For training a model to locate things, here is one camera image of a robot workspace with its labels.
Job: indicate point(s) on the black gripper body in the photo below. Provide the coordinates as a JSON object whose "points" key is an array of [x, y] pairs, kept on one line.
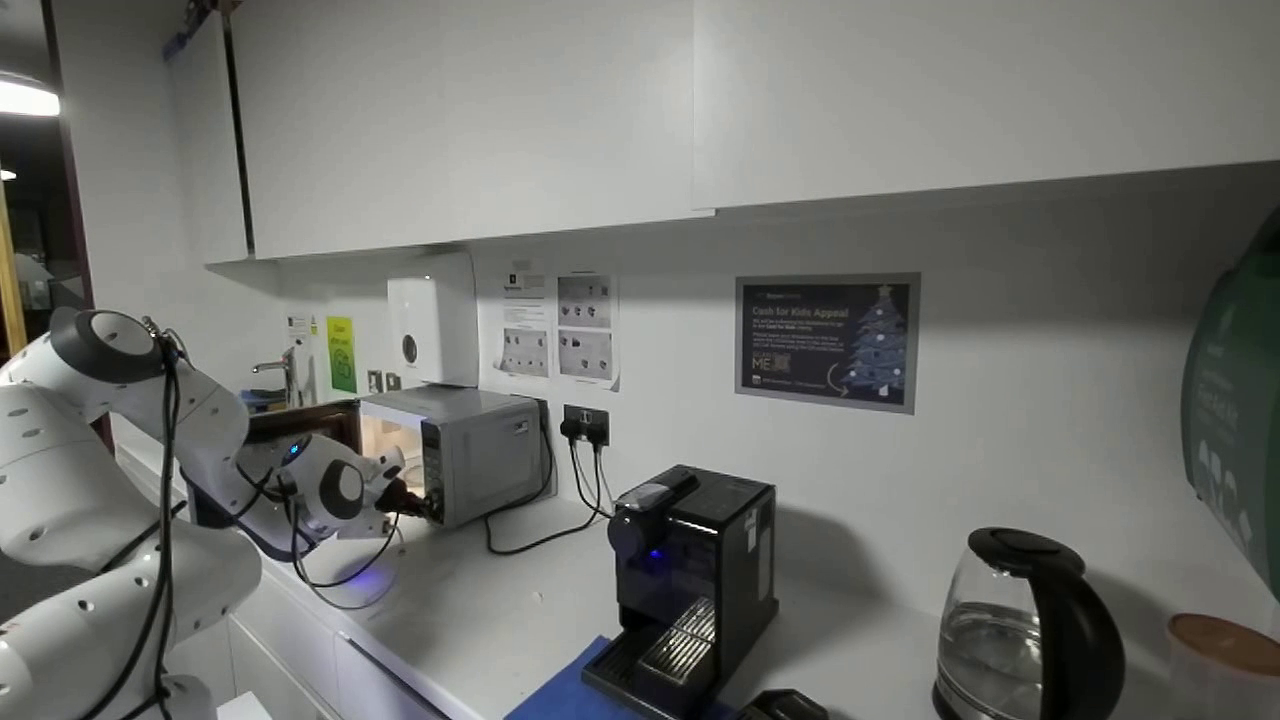
{"points": [[395, 497]]}

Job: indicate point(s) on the silver microwave oven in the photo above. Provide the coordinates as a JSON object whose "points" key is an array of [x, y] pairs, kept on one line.
{"points": [[493, 446]]}

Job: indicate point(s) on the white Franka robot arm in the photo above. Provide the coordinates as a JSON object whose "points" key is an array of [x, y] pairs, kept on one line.
{"points": [[83, 480]]}

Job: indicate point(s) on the steel tap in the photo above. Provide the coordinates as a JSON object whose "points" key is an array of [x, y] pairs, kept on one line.
{"points": [[280, 383]]}

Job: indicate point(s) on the white paper towel dispenser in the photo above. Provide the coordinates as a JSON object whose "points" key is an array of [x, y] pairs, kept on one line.
{"points": [[413, 325]]}

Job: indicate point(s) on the blue mat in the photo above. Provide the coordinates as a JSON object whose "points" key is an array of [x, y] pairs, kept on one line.
{"points": [[562, 694]]}

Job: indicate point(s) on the white label with dark logo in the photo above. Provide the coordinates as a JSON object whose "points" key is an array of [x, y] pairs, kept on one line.
{"points": [[526, 286]]}

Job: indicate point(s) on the black coffee machine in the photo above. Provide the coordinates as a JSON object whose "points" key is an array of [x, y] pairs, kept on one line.
{"points": [[706, 560]]}

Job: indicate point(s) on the small black device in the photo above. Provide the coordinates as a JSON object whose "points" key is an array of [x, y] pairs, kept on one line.
{"points": [[783, 705]]}

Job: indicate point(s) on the ceiling light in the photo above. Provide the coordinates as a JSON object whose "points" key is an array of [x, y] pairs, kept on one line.
{"points": [[26, 96]]}

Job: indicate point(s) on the brown round cork lid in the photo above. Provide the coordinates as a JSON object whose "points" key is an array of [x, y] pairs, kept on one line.
{"points": [[1226, 641]]}

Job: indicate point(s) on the steel wall switch plate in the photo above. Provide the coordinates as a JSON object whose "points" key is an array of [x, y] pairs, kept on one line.
{"points": [[395, 383]]}

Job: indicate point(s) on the silver wall socket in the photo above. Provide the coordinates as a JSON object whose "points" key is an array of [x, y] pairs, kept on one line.
{"points": [[373, 383]]}

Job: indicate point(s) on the green yellow wall poster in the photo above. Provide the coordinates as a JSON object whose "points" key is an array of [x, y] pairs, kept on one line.
{"points": [[340, 353]]}

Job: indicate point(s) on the white double wall socket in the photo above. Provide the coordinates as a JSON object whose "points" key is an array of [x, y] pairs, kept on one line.
{"points": [[526, 353], [584, 353]]}

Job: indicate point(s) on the black wall socket with plugs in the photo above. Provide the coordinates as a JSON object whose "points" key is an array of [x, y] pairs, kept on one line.
{"points": [[584, 426]]}

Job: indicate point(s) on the white wall cabinet door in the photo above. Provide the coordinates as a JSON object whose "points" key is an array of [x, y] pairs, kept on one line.
{"points": [[466, 121], [985, 83]]}

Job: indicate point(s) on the narrow white wall cabinet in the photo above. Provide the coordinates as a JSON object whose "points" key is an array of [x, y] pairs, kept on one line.
{"points": [[203, 145]]}

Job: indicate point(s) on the dark framed wall poster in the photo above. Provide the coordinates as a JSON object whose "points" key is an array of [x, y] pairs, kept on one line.
{"points": [[826, 341]]}

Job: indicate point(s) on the green wall sign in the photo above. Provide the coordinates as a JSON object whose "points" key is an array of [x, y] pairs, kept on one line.
{"points": [[1234, 426]]}

